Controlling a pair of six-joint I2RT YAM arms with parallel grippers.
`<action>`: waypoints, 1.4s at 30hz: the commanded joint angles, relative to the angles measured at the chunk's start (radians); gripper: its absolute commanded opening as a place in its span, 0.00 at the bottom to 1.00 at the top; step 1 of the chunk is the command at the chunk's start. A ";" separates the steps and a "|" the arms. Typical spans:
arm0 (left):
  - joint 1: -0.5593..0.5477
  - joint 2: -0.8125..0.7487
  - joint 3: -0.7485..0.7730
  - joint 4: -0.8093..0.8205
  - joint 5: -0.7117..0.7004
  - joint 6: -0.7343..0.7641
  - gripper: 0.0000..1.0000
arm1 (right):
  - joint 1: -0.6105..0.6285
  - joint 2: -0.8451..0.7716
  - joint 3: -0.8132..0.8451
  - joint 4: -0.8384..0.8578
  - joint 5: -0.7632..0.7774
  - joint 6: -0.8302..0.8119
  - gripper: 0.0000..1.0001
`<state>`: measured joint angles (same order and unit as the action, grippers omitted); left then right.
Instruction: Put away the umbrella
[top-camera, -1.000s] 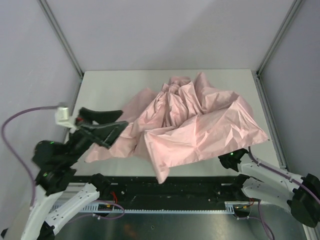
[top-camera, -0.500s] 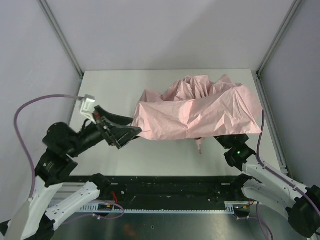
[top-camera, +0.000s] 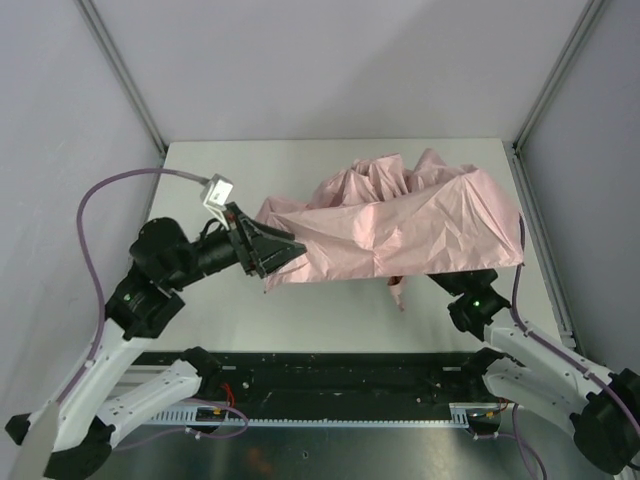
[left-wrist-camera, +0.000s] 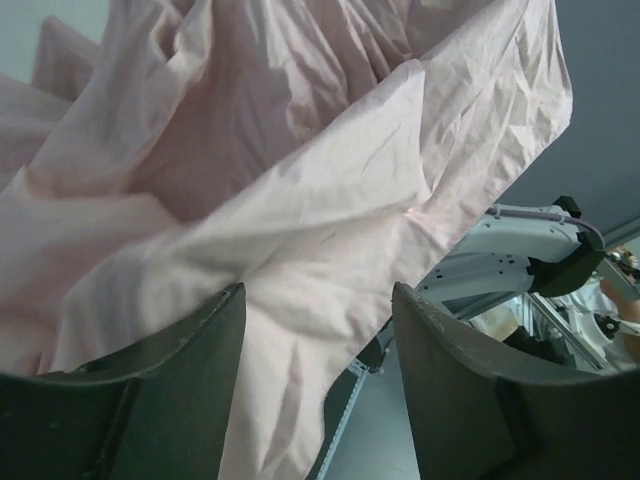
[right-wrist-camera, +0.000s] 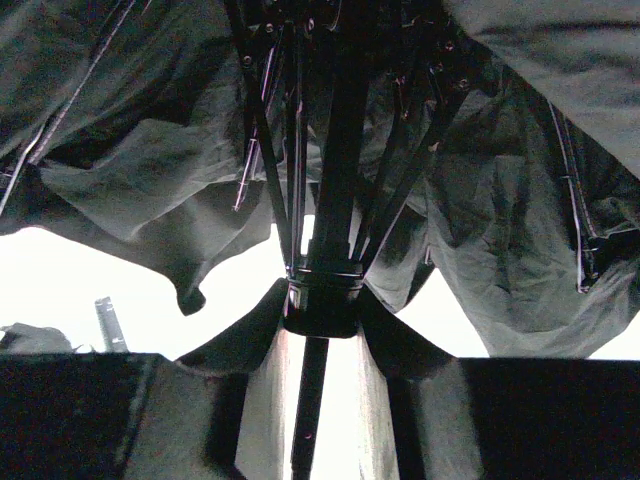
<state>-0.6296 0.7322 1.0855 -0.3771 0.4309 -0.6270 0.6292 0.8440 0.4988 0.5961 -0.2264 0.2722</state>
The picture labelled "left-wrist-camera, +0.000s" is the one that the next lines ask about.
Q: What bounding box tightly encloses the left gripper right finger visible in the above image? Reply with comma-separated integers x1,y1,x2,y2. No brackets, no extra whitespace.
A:
392,283,639,479

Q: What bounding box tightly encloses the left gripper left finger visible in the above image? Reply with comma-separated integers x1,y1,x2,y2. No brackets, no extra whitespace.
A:
1,284,246,479

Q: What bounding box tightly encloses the pink folding umbrella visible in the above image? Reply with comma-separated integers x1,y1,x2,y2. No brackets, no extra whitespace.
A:
1,1,572,479

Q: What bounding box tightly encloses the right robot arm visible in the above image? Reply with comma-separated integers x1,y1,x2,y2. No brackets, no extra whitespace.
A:
416,196,639,320

